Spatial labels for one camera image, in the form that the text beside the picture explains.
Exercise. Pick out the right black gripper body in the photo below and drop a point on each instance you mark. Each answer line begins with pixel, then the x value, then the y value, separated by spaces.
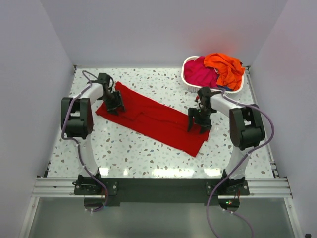
pixel 201 117

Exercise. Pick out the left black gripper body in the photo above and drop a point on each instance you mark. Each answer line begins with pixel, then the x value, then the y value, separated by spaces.
pixel 112 100

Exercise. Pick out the red t shirt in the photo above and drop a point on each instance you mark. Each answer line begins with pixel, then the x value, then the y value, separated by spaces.
pixel 156 121

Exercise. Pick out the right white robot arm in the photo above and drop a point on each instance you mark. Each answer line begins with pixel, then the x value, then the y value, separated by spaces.
pixel 246 130

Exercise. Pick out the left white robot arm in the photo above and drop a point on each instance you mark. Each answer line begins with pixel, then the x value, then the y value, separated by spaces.
pixel 77 118

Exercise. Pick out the white laundry basket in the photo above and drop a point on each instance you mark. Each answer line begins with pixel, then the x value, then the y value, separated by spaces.
pixel 195 88

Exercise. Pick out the magenta t shirt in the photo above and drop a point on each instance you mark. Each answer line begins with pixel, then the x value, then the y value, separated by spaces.
pixel 197 74

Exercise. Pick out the orange t shirt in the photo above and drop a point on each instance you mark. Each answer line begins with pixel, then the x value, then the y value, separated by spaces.
pixel 229 69

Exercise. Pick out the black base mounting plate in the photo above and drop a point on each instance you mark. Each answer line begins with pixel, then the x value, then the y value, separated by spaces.
pixel 86 184

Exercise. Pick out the aluminium frame rail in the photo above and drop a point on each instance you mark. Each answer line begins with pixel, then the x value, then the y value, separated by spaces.
pixel 253 188

